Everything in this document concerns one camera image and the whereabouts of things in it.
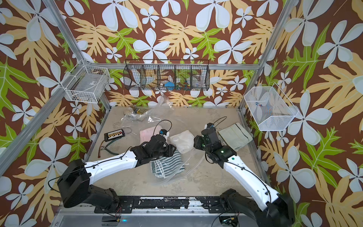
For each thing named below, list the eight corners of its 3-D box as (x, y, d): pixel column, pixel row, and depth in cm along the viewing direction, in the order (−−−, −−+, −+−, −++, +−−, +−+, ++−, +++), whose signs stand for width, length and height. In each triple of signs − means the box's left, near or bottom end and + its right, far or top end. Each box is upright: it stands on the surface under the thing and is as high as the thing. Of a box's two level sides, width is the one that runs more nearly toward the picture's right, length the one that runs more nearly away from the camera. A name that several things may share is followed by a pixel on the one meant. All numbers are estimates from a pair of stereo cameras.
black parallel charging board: (105, 142, 101) (104, 140, 99) (105, 135, 105) (104, 133, 103) (125, 136, 104) (124, 134, 102) (124, 129, 108) (123, 127, 106)
